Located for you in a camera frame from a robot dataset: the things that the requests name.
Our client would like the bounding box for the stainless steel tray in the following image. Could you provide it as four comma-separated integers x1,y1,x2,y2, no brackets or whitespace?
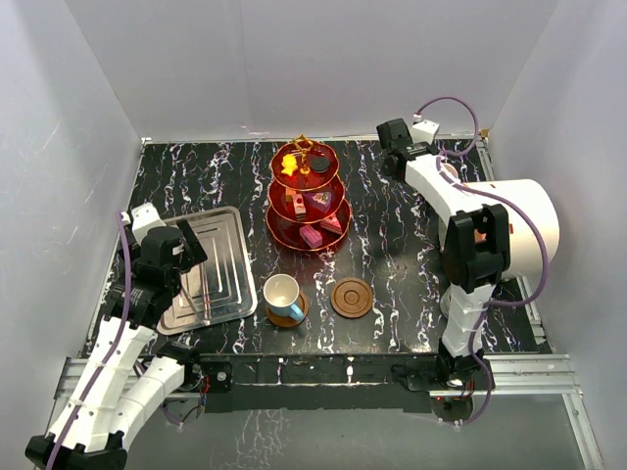
157,206,258,336

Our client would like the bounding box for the black round cookie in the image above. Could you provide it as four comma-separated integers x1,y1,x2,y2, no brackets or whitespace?
311,157,330,173

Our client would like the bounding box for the blue and white teacup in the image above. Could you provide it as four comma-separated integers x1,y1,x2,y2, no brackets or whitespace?
263,274,305,322

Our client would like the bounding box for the magenta cake slice back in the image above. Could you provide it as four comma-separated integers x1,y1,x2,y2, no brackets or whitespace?
306,191,333,212

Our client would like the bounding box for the orange fish cookie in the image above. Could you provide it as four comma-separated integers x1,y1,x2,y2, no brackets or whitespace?
281,154,299,177

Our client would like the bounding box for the red pink cake slice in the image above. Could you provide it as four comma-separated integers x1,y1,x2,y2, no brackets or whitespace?
320,214,343,234

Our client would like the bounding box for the brown saucer front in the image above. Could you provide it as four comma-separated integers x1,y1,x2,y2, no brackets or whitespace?
265,291,310,328

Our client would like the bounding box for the brown saucer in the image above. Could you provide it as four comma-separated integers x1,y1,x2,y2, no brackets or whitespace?
265,291,310,328
330,277,373,319

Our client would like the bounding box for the yellow cake slice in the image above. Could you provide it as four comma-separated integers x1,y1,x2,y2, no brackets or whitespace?
284,191,297,204

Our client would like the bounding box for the red three-tier dessert stand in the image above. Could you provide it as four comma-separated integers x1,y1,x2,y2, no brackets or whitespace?
265,135,352,253

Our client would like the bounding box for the brown chocolate cake slice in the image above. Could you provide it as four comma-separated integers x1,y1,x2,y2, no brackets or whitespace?
292,193,307,221

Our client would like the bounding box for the pink cake slice front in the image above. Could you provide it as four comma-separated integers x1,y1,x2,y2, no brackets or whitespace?
299,224,322,250

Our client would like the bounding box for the pink and white teacup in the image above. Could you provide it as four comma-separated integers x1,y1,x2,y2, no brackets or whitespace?
441,163,458,179

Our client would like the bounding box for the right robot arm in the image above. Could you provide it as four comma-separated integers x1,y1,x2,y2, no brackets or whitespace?
376,118,510,389

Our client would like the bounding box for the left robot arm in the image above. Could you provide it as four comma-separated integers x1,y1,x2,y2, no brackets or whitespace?
25,203,208,469

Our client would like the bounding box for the large white cylinder container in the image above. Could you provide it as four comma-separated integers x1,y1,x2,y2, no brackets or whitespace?
459,178,561,280

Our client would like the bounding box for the grey tape roll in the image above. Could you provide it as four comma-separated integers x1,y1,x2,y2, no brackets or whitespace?
440,293,451,318

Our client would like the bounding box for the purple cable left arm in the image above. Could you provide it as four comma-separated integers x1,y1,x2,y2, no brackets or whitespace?
46,211,202,470

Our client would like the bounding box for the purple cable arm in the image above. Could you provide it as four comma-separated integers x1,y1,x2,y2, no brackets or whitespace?
413,96,551,427
46,211,202,470

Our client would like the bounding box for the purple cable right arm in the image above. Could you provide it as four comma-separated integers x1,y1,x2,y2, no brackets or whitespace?
413,96,551,427

